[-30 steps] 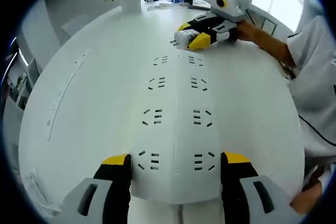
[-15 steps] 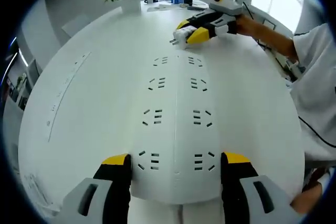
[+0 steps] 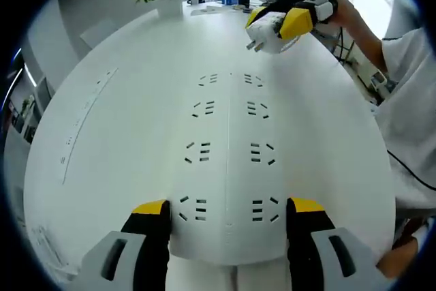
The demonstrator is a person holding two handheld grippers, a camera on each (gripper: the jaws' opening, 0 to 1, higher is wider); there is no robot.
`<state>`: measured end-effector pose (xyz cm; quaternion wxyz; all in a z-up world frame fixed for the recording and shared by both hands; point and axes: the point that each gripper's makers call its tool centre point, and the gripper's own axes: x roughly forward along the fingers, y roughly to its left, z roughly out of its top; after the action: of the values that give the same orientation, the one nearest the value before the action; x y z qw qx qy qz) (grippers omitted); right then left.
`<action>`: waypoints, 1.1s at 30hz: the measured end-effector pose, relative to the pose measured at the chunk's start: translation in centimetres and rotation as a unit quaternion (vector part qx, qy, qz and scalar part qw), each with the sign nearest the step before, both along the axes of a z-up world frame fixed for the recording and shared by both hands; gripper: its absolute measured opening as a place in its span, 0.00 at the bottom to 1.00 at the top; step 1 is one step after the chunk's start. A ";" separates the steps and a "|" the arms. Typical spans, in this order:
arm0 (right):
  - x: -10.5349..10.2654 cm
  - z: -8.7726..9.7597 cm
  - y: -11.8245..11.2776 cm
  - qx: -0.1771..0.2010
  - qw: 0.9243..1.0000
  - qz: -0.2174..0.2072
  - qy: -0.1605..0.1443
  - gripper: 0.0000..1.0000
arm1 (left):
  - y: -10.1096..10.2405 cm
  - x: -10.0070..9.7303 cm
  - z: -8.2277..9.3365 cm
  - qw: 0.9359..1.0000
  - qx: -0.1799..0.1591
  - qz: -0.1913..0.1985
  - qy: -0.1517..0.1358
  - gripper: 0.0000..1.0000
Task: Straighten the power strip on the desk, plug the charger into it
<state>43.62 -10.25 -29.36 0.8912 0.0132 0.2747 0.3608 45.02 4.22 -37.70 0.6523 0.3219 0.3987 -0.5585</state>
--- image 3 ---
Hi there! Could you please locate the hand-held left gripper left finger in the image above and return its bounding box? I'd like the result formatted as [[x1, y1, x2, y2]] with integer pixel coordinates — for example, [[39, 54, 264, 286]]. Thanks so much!
[[80, 198, 171, 291]]

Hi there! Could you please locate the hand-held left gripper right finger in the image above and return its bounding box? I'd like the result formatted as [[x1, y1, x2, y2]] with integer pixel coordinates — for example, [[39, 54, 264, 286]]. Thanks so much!
[[286, 197, 384, 291]]

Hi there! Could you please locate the white charger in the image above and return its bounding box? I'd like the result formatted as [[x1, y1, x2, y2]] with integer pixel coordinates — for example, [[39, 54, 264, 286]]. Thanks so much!
[[245, 11, 301, 55]]

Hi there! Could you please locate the white power strip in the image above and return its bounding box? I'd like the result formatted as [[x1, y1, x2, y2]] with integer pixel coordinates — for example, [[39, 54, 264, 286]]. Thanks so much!
[[168, 65, 294, 267]]

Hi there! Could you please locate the person's white shirt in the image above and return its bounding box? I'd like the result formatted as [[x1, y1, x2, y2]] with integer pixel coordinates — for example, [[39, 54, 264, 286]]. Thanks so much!
[[370, 27, 436, 219]]

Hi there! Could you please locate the thin black cable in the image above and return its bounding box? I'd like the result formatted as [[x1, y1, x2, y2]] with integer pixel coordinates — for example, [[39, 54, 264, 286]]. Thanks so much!
[[386, 147, 436, 192]]

